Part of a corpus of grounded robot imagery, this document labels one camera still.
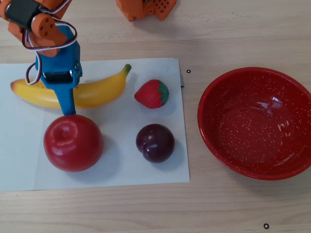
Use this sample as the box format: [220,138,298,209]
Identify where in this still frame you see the dark purple toy plum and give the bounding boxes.
[135,123,175,164]

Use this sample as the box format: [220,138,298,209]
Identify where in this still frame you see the yellow toy banana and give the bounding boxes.
[10,64,132,110]

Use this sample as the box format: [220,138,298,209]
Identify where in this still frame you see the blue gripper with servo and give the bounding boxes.
[35,27,83,116]

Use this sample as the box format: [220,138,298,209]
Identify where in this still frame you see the white red servo cable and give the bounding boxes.
[21,0,78,86]

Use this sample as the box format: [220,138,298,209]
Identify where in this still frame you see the red speckled bowl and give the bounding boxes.
[197,67,311,181]

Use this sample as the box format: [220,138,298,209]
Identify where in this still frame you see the red toy strawberry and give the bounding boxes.
[134,79,170,109]

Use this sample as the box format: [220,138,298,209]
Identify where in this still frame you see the red toy apple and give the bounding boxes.
[43,114,104,173]

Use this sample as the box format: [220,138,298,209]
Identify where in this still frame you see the white paper sheet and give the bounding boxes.
[35,57,190,191]
[0,62,51,192]

